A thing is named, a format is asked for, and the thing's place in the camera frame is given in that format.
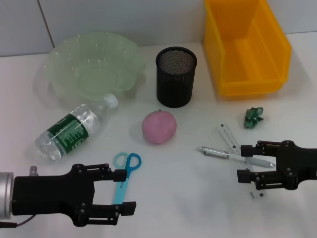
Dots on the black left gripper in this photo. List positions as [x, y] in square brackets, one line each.
[49, 193]

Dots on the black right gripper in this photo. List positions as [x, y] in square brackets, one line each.
[302, 163]

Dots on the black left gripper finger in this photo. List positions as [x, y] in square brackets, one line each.
[128, 208]

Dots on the green plastic wrapper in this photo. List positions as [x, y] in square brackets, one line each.
[252, 119]

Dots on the pink peach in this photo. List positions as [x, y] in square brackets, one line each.
[159, 126]

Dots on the clear green-label water bottle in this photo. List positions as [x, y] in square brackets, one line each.
[71, 129]

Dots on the blue and teal scissors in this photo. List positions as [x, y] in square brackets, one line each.
[133, 160]

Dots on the silver white pen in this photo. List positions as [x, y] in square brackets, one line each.
[215, 152]

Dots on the clear plastic ruler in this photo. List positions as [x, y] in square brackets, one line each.
[226, 136]

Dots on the translucent green fruit bowl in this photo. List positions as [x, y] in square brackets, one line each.
[91, 79]

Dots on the black mesh pen holder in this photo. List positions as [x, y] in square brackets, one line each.
[174, 84]

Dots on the yellow plastic bin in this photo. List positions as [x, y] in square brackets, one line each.
[247, 62]

